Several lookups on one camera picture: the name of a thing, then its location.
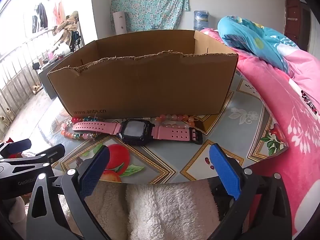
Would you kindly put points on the fruit printed tablecloth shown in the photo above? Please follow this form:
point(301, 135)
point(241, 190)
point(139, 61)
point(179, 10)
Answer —
point(162, 160)

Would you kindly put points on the teal floral wall cloth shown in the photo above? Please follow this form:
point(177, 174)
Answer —
point(152, 2)

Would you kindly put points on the metal balcony railing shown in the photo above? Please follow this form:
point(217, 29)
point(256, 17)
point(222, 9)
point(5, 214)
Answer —
point(17, 67)

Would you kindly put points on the pile of beige clothes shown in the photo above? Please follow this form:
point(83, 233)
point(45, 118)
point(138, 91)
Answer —
point(66, 27)

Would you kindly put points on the hanging pink garment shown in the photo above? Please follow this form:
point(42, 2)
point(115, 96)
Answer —
point(58, 12)

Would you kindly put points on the dark grey cabinet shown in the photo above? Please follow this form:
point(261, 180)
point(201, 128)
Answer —
point(50, 77)

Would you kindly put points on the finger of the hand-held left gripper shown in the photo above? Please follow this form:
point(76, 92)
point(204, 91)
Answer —
point(50, 153)
point(15, 148)

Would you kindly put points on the hanging dark jacket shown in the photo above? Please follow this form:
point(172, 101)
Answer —
point(40, 17)

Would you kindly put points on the brown cardboard box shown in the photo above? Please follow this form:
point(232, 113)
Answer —
point(140, 87)

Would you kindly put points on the blue water jug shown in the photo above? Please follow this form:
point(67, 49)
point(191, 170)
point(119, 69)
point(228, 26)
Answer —
point(200, 20)

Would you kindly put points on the white fleece garment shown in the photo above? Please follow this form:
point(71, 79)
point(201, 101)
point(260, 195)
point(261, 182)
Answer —
point(155, 210)

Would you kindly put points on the blue patterned quilt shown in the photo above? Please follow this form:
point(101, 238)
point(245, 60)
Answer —
point(252, 40)

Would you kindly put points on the pink floral blanket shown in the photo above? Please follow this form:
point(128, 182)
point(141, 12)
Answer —
point(287, 105)

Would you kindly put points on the tall cardboard tube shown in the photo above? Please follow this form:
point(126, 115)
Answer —
point(118, 22)

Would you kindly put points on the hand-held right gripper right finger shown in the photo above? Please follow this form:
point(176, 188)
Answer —
point(225, 172)

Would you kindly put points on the brown wooden door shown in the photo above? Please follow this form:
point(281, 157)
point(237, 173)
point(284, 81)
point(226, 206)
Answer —
point(295, 22)

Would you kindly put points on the square face wristwatch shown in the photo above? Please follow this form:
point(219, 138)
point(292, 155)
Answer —
point(132, 130)

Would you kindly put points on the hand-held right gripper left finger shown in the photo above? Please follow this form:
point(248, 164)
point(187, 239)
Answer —
point(95, 173)

